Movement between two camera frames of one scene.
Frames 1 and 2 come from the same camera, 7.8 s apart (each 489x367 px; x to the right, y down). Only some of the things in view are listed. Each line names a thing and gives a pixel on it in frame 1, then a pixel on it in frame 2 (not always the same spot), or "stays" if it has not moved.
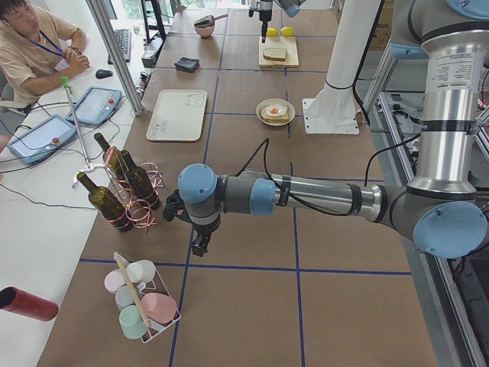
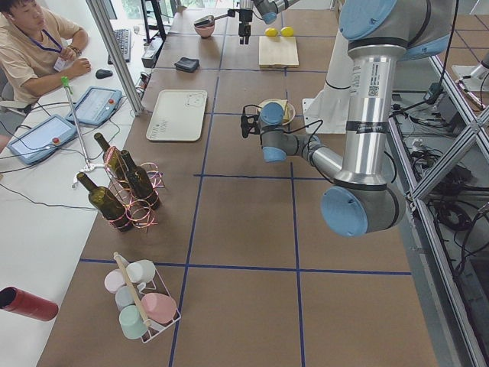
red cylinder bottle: x=16 y=300 stays
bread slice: x=276 y=54 -> x=284 y=104
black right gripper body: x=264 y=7 -> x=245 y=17
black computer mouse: x=103 y=73 stays
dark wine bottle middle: x=140 y=181 stays
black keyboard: x=124 y=39 stays
